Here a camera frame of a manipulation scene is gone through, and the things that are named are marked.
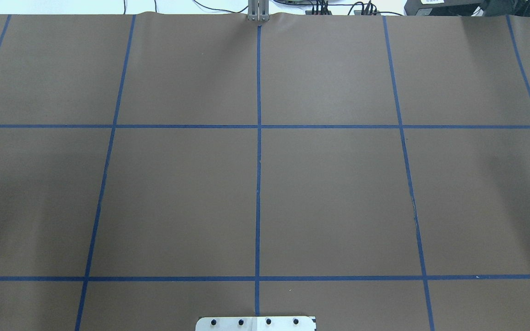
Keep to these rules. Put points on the white camera pillar with base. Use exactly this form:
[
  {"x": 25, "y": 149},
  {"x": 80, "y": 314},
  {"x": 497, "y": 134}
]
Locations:
[{"x": 257, "y": 323}]

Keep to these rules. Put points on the aluminium frame post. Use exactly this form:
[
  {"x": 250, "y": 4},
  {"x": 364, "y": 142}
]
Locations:
[{"x": 258, "y": 11}]

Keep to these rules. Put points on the black box with label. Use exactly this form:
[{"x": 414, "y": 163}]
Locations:
[{"x": 461, "y": 8}]

